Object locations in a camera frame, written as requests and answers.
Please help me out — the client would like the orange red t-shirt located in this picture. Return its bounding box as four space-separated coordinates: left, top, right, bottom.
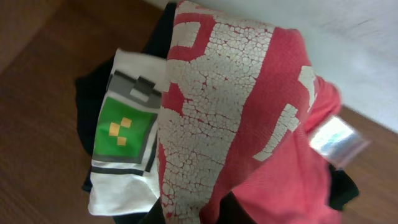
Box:
157 1 363 223

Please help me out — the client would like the white folded t-shirt green print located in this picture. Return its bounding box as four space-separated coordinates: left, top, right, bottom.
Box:
88 49 170 217

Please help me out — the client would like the black folded garment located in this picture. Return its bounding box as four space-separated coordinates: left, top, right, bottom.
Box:
75 2 359 224

